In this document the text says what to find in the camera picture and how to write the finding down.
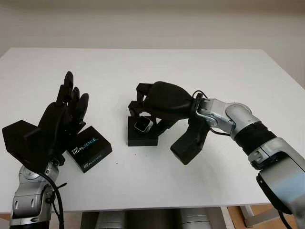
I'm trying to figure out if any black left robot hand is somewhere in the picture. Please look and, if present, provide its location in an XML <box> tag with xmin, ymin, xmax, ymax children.
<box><xmin>38</xmin><ymin>71</ymin><xmax>89</xmax><ymax>161</ymax></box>

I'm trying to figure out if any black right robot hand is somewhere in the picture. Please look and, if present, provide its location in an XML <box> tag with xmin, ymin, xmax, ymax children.
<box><xmin>128</xmin><ymin>81</ymin><xmax>198</xmax><ymax>135</ymax></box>

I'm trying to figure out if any small silver depth camera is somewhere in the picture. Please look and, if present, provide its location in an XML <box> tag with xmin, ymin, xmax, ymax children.
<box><xmin>133</xmin><ymin>120</ymin><xmax>153</xmax><ymax>133</ymax></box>

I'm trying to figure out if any black RealSense box lid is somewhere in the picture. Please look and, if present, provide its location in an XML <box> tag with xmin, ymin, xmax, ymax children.
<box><xmin>66</xmin><ymin>125</ymin><xmax>113</xmax><ymax>174</ymax></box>

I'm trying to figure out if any black box base with insert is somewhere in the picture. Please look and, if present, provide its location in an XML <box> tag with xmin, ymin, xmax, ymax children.
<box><xmin>127</xmin><ymin>116</ymin><xmax>159</xmax><ymax>146</ymax></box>

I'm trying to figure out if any grey left robot leg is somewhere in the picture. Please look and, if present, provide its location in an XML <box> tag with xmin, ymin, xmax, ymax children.
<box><xmin>95</xmin><ymin>211</ymin><xmax>127</xmax><ymax>229</ymax></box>

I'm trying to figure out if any grey robot leg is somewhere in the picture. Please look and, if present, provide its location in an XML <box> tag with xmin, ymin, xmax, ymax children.
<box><xmin>95</xmin><ymin>211</ymin><xmax>127</xmax><ymax>229</ymax></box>
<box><xmin>180</xmin><ymin>209</ymin><xmax>210</xmax><ymax>229</ymax></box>

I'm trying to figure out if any dark robot pelvis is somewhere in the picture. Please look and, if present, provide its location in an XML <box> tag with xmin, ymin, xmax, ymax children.
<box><xmin>123</xmin><ymin>211</ymin><xmax>182</xmax><ymax>229</ymax></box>

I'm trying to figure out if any grey right robot leg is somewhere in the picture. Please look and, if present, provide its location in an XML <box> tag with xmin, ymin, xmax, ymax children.
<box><xmin>180</xmin><ymin>209</ymin><xmax>210</xmax><ymax>229</ymax></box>

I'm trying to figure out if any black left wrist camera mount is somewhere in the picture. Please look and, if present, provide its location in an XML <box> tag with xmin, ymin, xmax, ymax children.
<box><xmin>1</xmin><ymin>120</ymin><xmax>54</xmax><ymax>173</ymax></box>

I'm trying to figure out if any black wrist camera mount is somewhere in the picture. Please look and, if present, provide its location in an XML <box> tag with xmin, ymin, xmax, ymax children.
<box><xmin>170</xmin><ymin>118</ymin><xmax>211</xmax><ymax>166</ymax></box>
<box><xmin>1</xmin><ymin>120</ymin><xmax>54</xmax><ymax>173</ymax></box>

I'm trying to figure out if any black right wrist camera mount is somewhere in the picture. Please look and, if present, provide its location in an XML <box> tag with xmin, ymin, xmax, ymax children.
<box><xmin>170</xmin><ymin>118</ymin><xmax>211</xmax><ymax>166</ymax></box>

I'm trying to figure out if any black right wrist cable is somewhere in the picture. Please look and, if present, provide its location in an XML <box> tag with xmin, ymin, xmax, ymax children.
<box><xmin>192</xmin><ymin>90</ymin><xmax>233</xmax><ymax>137</ymax></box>

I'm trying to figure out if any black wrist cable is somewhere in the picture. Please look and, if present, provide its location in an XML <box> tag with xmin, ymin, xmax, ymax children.
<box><xmin>192</xmin><ymin>90</ymin><xmax>233</xmax><ymax>137</ymax></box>
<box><xmin>38</xmin><ymin>171</ymin><xmax>67</xmax><ymax>229</ymax></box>

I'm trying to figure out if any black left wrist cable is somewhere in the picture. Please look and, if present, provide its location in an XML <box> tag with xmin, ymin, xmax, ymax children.
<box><xmin>38</xmin><ymin>171</ymin><xmax>67</xmax><ymax>229</ymax></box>

